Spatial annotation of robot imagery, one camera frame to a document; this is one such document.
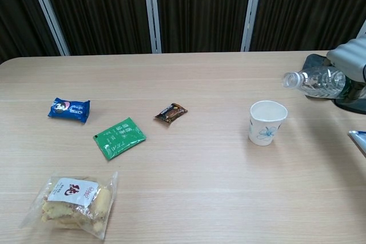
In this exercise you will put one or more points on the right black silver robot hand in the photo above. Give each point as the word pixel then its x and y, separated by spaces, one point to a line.
pixel 351 58

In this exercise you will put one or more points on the transparent plastic water bottle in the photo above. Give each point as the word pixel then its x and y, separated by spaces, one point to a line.
pixel 314 82

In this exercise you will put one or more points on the white paper cup blue flower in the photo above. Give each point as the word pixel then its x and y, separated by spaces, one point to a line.
pixel 267 129

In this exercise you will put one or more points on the dark grey cloth mitt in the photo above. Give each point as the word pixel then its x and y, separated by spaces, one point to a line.
pixel 314 61

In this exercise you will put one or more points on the black folding screen panel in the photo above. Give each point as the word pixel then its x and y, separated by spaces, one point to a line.
pixel 308 7
pixel 100 9
pixel 200 7
pixel 20 15

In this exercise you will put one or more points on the blue white toothpaste tube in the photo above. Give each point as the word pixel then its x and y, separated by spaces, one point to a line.
pixel 360 139

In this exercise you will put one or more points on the brown chocolate snack packet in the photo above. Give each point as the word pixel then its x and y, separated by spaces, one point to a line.
pixel 171 113

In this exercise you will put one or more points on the green sachet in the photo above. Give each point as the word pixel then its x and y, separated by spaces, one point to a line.
pixel 118 138

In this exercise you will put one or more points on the blue cookie packet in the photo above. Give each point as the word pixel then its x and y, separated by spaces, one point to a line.
pixel 70 109

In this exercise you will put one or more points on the clear bag of biscuits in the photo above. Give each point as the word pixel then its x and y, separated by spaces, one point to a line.
pixel 71 207

